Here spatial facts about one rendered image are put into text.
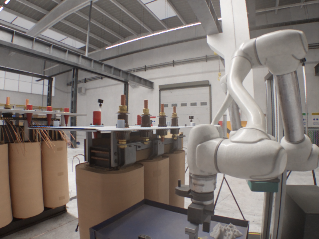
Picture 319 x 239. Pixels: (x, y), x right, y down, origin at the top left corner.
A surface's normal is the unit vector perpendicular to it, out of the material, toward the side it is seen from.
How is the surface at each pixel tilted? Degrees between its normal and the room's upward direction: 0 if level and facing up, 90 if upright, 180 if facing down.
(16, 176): 90
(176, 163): 90
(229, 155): 74
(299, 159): 117
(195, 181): 90
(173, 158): 90
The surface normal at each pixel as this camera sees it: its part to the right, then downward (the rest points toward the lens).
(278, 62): -0.61, 0.61
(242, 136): -0.53, -0.76
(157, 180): 0.67, -0.02
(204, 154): -0.70, -0.05
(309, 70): -0.47, -0.03
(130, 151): 0.88, -0.01
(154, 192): 0.43, -0.03
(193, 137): -0.80, -0.25
